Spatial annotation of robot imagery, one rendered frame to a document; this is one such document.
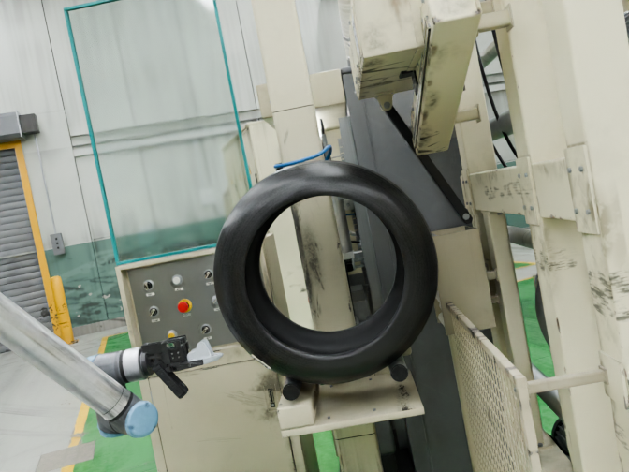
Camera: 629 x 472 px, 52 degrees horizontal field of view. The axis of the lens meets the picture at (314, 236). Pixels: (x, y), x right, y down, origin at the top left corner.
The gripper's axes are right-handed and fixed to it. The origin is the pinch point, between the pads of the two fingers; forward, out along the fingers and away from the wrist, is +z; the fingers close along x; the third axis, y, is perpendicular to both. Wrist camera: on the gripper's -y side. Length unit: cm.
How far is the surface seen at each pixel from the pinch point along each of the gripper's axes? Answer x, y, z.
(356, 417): -8.0, -19.5, 33.9
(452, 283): 21, 6, 68
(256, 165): 333, 74, -22
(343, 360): -12.3, -3.3, 33.5
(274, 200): -12.3, 38.6, 24.1
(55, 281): 744, -5, -393
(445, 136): 9, 48, 71
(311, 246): 27.7, 23.3, 28.2
